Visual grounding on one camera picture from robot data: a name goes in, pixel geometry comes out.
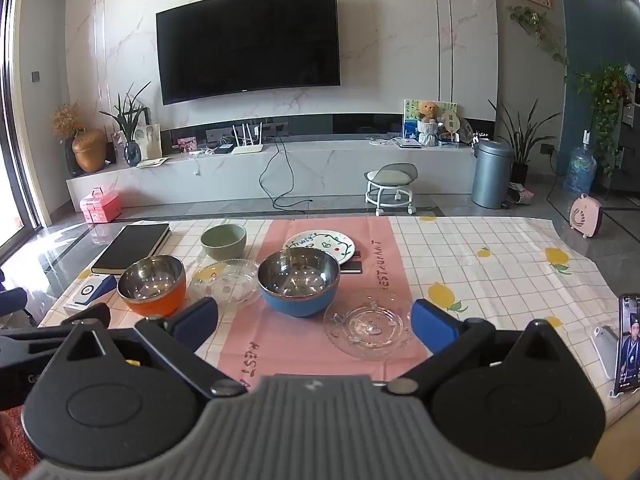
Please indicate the painted white ceramic plate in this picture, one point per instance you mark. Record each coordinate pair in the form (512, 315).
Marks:
(325, 245)

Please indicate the orange steel bowl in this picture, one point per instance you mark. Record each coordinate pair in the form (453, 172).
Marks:
(165, 302)

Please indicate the plant in blue vase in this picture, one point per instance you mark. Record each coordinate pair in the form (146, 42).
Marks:
(131, 152)

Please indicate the white picture card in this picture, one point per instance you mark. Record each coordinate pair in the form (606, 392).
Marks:
(149, 142)

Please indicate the black television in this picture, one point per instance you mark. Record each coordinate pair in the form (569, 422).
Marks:
(250, 45)

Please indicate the dried flowers in dark vase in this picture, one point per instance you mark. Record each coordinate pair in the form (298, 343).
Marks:
(67, 120)

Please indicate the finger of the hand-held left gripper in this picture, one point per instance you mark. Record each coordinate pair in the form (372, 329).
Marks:
(95, 312)

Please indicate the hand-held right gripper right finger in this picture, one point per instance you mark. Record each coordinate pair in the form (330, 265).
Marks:
(432, 321)

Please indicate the green painted board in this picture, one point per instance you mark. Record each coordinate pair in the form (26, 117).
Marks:
(447, 107)

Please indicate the white phone stand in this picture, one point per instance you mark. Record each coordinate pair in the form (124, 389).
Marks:
(602, 350)

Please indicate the round rolling stool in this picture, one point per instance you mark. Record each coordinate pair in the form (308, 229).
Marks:
(390, 176)

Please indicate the long-leaf potted plant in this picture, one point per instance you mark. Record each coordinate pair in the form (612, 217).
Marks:
(520, 145)

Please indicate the white and blue box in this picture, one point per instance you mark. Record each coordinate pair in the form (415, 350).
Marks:
(85, 295)

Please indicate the blue water bottle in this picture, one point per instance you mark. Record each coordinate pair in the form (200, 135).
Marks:
(580, 167)

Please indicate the blue steel bowl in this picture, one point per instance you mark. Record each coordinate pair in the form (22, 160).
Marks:
(300, 305)

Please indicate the orange fuzzy cloth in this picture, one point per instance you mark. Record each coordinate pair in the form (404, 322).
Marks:
(12, 445)

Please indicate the lemon print checked tablecloth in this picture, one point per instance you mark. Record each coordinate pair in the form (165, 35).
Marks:
(500, 280)

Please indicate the smartphone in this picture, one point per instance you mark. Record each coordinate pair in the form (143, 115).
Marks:
(629, 345)

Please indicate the grey trash can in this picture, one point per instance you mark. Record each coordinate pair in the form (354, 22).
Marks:
(491, 175)

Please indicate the pink storage box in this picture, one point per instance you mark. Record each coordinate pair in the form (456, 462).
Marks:
(100, 207)

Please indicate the clear glass plate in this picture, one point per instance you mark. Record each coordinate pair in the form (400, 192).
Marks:
(230, 285)
(370, 327)

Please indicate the pink cloth placemat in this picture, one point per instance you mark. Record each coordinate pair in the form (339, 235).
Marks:
(385, 280)

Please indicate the white router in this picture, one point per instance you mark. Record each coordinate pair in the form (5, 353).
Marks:
(247, 148)

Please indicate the trailing ivy plant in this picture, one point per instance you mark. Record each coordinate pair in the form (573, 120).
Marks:
(537, 25)

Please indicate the green ceramic bowl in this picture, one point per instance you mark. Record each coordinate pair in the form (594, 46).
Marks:
(225, 250)

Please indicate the teddy bear bouquet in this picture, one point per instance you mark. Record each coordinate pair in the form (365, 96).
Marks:
(428, 120)

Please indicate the bushy green shelf plant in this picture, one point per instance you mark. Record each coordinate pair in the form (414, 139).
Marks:
(602, 90)

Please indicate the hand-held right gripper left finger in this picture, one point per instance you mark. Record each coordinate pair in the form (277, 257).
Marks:
(200, 317)

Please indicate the small pink photo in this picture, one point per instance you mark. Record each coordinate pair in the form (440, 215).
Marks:
(187, 145)

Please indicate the black notebook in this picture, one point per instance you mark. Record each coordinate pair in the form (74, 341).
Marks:
(130, 247)

